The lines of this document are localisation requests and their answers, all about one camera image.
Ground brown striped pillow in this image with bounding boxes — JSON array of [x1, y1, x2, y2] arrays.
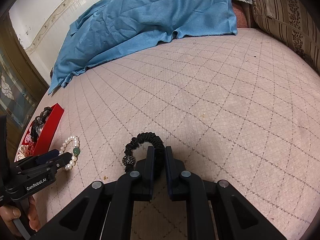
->
[[252, 0, 319, 72]]

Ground white pearl bracelet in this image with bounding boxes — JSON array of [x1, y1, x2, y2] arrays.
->
[[58, 135, 81, 172]]

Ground red white plaid scrunchie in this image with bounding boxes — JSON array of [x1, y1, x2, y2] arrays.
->
[[22, 125, 34, 145]]

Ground white floral scrunchie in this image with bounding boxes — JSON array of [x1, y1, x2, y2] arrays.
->
[[16, 145, 31, 161]]

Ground maroon headboard cushion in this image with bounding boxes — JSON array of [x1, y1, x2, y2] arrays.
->
[[232, 1, 249, 29]]

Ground grey black fur scrunchie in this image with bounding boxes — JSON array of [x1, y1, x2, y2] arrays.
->
[[30, 107, 52, 142]]

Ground brown wooden glass door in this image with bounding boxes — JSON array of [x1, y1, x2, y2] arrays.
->
[[1, 12, 48, 160]]

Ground black beaded hair tie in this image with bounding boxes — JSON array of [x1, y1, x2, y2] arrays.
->
[[123, 131, 166, 173]]

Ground person's left hand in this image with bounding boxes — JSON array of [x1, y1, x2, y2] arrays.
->
[[1, 196, 41, 237]]

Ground red cardboard tray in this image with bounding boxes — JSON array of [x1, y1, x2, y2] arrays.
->
[[21, 103, 64, 156]]

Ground pink quilted mattress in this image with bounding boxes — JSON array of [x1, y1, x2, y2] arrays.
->
[[35, 29, 319, 239]]

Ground blue cloth blanket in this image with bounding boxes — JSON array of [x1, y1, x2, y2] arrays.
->
[[49, 0, 237, 92]]

